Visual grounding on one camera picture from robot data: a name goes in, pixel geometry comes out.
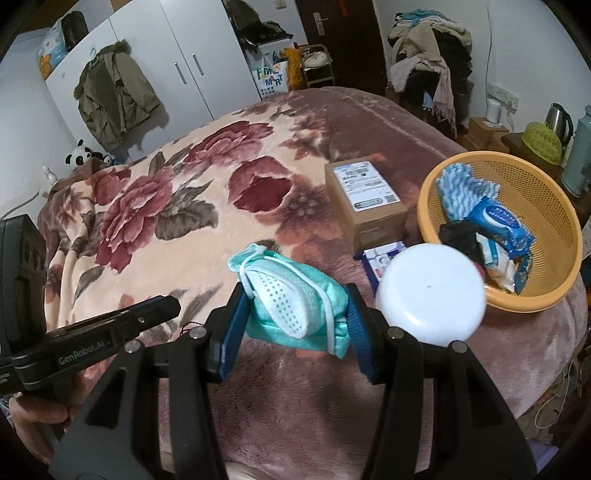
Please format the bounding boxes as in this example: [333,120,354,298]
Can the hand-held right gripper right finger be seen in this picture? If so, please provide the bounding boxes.
[344,284,533,480]

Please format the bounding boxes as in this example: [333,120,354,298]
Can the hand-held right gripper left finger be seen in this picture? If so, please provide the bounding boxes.
[48,281,253,480]

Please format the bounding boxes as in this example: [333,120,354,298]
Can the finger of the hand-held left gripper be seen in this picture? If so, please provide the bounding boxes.
[45,295,182,344]

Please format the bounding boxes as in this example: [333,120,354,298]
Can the green face mask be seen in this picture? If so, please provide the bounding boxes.
[228,244,351,360]

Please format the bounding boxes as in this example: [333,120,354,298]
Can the black cloth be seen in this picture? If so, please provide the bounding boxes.
[438,220,485,278]

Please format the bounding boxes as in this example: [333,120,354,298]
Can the cotton swabs packet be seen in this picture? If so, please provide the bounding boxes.
[485,258,517,292]

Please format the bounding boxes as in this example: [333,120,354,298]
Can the small white tube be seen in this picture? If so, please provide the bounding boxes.
[475,233,505,273]

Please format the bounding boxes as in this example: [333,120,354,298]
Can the dark blue packet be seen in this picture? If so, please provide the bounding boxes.
[512,254,533,296]

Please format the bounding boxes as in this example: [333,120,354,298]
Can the blue white striped cloth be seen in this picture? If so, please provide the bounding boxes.
[436,162,502,222]

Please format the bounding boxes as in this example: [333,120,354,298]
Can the blue wet wipes packet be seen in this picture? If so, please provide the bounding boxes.
[464,196,536,257]

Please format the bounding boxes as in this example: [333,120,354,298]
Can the orange plastic basket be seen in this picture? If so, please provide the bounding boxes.
[417,151,583,313]

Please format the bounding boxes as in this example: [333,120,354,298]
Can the person's left hand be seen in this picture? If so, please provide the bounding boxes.
[7,371,89,466]

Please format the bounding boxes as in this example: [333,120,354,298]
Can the white lidded jar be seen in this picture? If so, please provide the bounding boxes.
[375,244,488,347]

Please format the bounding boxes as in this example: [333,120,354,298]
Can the blue white tissue packet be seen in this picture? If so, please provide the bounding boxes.
[353,240,407,284]

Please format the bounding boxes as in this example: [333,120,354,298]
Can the brown cardboard box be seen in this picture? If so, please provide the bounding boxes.
[324,159,409,252]

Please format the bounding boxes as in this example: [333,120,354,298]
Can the floral fleece blanket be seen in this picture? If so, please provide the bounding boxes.
[37,87,589,480]

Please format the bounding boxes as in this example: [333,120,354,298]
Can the panda plush toy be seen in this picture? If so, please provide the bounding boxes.
[65,139,114,168]

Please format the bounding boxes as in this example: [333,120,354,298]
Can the olive hooded jacket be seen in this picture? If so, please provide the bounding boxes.
[73,41,162,151]

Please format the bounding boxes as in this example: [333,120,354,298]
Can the small cardboard box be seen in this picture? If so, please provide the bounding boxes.
[466,117,511,154]

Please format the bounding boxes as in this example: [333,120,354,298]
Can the printed plastic package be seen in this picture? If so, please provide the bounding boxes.
[39,18,65,79]

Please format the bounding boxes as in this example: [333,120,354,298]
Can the dark wooden side table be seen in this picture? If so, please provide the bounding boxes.
[501,131,578,185]

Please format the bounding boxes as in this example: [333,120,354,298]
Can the printed white shopping bag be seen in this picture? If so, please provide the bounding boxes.
[250,60,291,100]

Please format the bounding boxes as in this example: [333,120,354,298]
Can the black bag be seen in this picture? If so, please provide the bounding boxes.
[60,10,88,51]

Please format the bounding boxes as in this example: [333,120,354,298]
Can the white wardrobe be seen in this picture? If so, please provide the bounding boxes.
[44,0,262,162]

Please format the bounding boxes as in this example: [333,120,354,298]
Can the green mesh food cover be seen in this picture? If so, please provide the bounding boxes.
[523,121,564,162]

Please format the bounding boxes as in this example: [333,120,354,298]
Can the yellow bag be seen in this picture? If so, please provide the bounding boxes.
[283,46,305,92]

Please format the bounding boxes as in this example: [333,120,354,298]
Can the wooden chair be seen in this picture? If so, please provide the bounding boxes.
[299,44,335,88]

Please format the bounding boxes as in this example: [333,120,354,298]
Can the pale green thermos flask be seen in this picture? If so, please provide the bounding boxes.
[561,105,591,198]

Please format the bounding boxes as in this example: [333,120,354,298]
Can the pile of clothes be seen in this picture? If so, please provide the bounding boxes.
[387,8,476,137]

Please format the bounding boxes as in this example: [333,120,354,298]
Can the steel electric kettle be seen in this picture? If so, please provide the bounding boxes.
[544,102,574,146]

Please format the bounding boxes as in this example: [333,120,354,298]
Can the dark wooden door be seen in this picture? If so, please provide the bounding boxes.
[295,0,386,93]

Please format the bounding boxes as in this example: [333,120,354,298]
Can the wall power outlet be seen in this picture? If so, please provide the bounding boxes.
[486,83,518,112]

